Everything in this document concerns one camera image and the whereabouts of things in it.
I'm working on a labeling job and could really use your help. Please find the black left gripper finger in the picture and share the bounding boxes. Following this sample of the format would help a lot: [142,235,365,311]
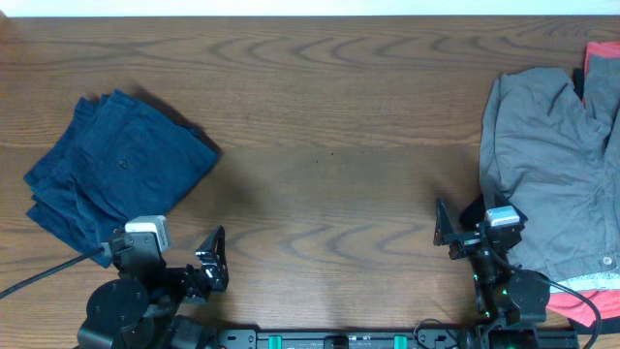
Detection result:
[108,232,163,271]
[195,226,229,292]

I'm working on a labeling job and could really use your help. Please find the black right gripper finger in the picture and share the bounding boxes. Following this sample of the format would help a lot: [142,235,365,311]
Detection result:
[433,199,454,246]
[492,192,528,223]

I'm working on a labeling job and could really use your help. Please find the dark blue denim shorts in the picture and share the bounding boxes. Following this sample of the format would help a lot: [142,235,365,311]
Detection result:
[71,90,218,223]

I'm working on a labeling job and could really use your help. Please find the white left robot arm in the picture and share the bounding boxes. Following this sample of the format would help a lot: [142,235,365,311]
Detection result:
[77,226,230,349]

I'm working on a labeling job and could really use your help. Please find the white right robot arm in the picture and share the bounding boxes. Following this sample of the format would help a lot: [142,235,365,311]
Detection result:
[433,198,550,348]

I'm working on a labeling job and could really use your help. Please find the black garment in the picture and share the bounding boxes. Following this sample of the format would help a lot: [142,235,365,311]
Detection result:
[459,194,486,231]

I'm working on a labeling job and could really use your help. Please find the grey shirt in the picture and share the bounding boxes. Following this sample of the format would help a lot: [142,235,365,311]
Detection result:
[480,56,619,291]

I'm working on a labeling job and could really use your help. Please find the folded dark blue shorts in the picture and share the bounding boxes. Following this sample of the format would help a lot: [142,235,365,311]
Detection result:
[24,98,126,254]

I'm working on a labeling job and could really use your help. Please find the coral red garment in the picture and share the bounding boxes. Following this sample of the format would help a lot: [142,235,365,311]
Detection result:
[546,42,619,327]

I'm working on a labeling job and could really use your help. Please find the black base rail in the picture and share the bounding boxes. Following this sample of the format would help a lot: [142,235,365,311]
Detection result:
[215,319,580,349]

